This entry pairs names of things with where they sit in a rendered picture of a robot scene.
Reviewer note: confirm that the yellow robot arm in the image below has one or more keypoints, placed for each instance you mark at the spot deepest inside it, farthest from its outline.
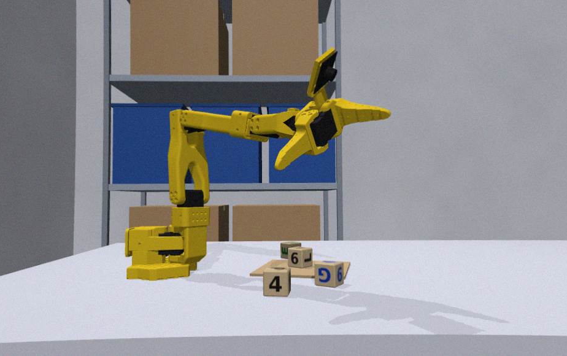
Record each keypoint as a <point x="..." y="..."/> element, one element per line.
<point x="150" y="245"/>

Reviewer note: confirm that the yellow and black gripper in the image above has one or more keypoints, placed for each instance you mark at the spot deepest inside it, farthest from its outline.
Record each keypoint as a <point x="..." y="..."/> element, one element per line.
<point x="323" y="119"/>

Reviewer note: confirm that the tan flat mat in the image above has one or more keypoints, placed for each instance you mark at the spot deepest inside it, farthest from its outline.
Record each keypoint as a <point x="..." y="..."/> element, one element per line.
<point x="295" y="272"/>

